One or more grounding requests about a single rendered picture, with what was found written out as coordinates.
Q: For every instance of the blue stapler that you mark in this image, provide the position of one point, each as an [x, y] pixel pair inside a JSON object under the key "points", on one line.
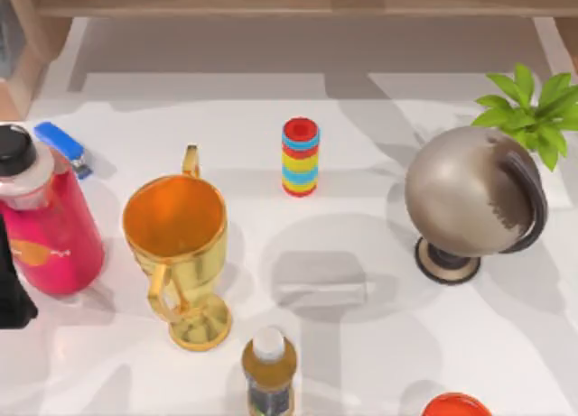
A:
{"points": [[61, 143]]}

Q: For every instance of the pink bottle with black cap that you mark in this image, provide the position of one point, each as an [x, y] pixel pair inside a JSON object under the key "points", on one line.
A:
{"points": [[54, 235]]}

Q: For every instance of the wooden shelf unit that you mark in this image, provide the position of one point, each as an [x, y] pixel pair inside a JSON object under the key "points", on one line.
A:
{"points": [[271, 3]]}

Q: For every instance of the stack of coloured rings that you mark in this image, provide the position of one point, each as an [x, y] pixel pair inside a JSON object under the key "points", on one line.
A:
{"points": [[300, 159]]}

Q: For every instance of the green potted plant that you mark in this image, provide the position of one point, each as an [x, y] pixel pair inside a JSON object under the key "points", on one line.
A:
{"points": [[537, 113]]}

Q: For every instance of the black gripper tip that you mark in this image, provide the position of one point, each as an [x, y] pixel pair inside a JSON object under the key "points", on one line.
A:
{"points": [[10, 289]]}

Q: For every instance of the red round lid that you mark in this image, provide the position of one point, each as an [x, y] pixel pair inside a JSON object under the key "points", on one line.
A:
{"points": [[456, 406]]}

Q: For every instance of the grey globe on stand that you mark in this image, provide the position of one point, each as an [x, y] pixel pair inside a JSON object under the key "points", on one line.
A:
{"points": [[460, 195]]}

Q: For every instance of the amber bottle with white cap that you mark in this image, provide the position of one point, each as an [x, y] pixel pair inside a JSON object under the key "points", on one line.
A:
{"points": [[269, 371]]}

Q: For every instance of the gold trophy cup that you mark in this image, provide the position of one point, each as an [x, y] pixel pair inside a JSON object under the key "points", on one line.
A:
{"points": [[180, 235]]}

